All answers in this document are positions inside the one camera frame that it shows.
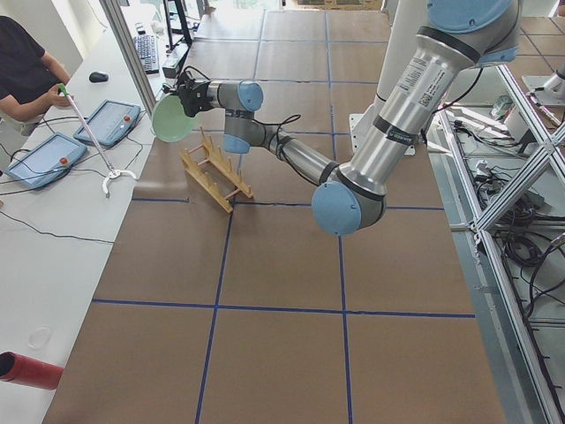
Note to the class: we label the near blue teach pendant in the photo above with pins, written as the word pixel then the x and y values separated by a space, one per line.
pixel 47 161

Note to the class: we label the person in black shirt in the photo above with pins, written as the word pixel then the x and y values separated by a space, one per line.
pixel 30 76

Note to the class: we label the wooden dish rack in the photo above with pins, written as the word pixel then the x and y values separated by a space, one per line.
pixel 215 172

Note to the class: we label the blue teach pendant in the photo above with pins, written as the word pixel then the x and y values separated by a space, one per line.
pixel 112 120
pixel 47 161

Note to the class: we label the far blue teach pendant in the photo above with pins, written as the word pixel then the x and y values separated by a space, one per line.
pixel 112 120

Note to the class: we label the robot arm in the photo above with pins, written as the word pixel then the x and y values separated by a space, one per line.
pixel 456 36

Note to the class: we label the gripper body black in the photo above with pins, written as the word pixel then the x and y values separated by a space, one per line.
pixel 200 99

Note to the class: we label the black computer mouse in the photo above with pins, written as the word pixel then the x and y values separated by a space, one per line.
pixel 98 77

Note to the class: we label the light green plate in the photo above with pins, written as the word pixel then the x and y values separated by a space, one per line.
pixel 169 122

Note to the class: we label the black keyboard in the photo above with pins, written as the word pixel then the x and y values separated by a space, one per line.
pixel 147 51

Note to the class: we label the metal reacher grabber tool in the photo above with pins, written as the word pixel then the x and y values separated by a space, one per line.
pixel 113 172

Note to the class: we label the aluminium frame rack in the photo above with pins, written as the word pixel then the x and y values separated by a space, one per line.
pixel 499 160

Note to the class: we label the red cylinder bottle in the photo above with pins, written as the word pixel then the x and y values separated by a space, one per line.
pixel 23 370

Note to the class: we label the aluminium frame post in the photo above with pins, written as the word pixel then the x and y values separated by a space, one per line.
pixel 119 26

